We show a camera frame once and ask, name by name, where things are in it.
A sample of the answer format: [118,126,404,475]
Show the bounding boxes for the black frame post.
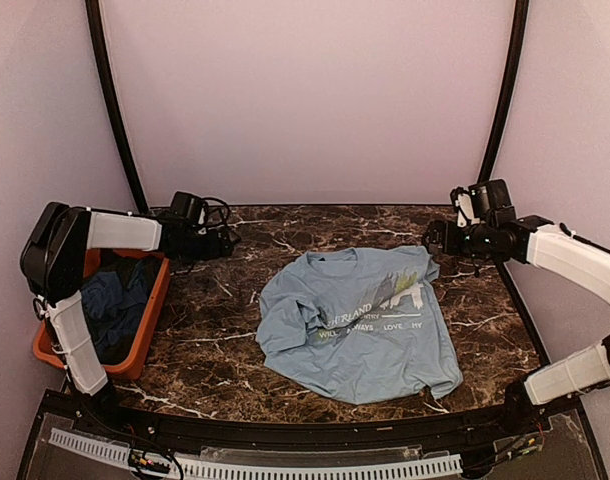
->
[84,0,149,213]
[477,0,530,183]

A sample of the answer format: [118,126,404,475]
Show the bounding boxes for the black left frame post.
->
[84,0,149,213]

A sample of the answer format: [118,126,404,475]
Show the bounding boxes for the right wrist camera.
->
[450,187,480,228]

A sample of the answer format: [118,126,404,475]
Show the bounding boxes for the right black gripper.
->
[422,218,494,258]

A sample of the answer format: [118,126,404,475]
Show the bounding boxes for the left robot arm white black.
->
[20,192,240,397]

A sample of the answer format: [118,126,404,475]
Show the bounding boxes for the black right frame post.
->
[477,0,530,183]

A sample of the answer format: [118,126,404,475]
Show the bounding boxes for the dark clothes in bin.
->
[81,250,162,365]

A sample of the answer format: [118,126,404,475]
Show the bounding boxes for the black front table rail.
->
[39,389,581,461]

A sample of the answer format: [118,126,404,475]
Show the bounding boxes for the white slotted cable duct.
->
[48,427,463,479]

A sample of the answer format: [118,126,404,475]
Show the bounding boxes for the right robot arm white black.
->
[422,179,610,434]

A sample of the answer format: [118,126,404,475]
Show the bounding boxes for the light blue printed t-shirt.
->
[256,246,463,405]

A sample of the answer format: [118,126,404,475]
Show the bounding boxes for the orange plastic bin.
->
[32,249,172,382]

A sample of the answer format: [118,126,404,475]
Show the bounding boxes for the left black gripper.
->
[175,227,233,265]

